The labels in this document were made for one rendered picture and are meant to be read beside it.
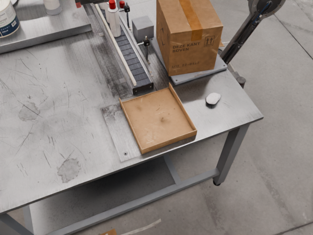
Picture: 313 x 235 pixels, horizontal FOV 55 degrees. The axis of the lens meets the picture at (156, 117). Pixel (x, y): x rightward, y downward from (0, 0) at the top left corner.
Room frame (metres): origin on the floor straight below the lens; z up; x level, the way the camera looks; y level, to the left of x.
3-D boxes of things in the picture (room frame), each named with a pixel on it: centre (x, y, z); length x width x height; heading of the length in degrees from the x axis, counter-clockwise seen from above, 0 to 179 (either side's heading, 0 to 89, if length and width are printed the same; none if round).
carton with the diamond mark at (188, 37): (1.21, -0.15, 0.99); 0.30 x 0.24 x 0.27; 12
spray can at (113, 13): (1.32, 0.22, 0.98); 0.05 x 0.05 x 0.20
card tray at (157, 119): (0.80, 0.00, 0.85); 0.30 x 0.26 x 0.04; 22
